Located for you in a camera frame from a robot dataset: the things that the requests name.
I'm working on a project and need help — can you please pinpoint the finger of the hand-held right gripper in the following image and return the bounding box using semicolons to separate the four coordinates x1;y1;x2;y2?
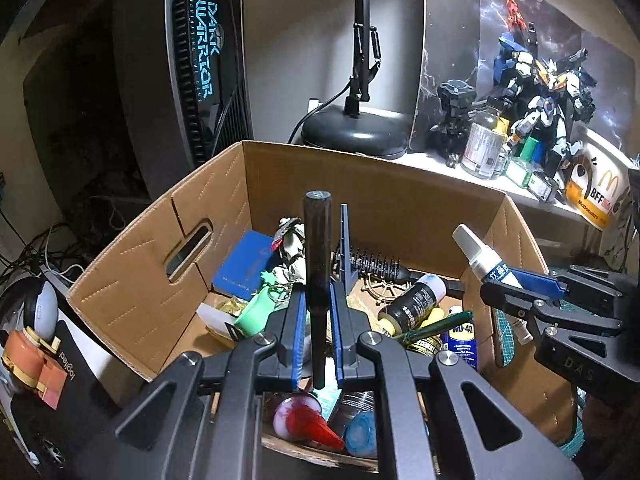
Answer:
509;265;632;312
480;282;623;337

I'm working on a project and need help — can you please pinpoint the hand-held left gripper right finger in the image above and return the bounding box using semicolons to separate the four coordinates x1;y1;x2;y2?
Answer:
327;282;586;480

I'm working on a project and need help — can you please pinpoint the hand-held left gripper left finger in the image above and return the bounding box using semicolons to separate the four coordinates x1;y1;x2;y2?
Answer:
75;282;308;480

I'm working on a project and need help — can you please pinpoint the white glue tube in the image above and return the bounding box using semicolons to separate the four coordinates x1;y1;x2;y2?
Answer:
452;224;537;346

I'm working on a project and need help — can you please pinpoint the black cylindrical marker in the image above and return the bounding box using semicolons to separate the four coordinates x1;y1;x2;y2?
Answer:
302;191;332;391

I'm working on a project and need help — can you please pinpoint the brown cardboard box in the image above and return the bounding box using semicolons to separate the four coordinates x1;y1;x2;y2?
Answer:
66;140;583;476

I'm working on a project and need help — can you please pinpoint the green plastic toy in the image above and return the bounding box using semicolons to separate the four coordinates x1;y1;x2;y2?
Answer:
235;270;291;336

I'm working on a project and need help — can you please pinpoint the blue spray can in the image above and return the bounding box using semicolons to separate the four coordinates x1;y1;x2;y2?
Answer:
440;305;478;373

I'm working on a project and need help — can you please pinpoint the wooden ship wheel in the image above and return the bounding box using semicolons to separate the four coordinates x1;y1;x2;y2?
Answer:
362;275;413;306

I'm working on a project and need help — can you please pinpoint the green pen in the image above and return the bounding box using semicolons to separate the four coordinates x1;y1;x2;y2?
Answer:
395;310;475;346

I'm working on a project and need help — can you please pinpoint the dark jar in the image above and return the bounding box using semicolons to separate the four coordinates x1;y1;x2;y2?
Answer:
330;390;376;436

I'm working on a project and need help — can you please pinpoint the black hair brush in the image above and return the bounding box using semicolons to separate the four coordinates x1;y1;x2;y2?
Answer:
332;245;466;293

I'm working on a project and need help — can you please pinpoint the black bottle yellow cap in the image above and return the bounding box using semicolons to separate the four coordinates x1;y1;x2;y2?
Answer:
377;274;447;336

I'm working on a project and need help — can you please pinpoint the red white cone ornament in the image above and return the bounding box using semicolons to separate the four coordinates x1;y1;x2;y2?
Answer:
272;394;346;451

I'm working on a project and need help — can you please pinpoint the blue book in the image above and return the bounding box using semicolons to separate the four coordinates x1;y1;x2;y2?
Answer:
212;230;278;303

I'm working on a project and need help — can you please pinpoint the yellow label jar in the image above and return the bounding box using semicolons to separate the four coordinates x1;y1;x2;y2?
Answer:
405;335;443;361

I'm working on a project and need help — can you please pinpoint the small white robot figure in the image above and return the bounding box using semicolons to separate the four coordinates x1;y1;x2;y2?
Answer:
272;217;307;286

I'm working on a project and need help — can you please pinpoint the blue cap bottle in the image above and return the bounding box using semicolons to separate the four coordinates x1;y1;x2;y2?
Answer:
344;410;381;458

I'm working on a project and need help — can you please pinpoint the white yellow paper bucket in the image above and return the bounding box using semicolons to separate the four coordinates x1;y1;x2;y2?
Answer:
565;125;640;231

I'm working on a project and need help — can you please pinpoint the clear glass bottle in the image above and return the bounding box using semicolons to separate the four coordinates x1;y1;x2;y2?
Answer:
460;97;511;181

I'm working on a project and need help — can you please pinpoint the white desk shelf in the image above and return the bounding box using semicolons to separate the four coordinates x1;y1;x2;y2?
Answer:
305;100;601;221

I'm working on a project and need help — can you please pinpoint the dark grey robot model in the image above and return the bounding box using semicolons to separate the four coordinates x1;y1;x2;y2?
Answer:
431;79;476;168

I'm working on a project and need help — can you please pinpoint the blue white robot model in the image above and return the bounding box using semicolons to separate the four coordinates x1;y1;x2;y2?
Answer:
492;0;601;181

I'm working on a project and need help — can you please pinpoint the black desk lamp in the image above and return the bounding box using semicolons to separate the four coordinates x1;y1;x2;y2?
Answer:
299;0;414;161

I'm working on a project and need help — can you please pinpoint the black mouse pad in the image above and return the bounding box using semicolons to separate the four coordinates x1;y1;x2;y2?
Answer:
30;320;151;461

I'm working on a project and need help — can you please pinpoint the orange block figure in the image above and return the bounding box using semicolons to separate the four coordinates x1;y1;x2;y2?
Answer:
0;327;63;408

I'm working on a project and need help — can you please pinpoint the black computer tower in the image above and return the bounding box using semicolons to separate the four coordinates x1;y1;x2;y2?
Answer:
22;0;256;201

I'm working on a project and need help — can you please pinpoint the black lamp cable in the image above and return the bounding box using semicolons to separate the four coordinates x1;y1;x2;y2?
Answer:
287;85;351;143

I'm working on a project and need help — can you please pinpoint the dark lightning wall poster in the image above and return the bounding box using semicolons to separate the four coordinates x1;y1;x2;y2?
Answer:
410;0;640;161

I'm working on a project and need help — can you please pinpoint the tangle of cables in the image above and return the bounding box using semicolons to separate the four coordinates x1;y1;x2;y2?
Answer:
0;205;86;281

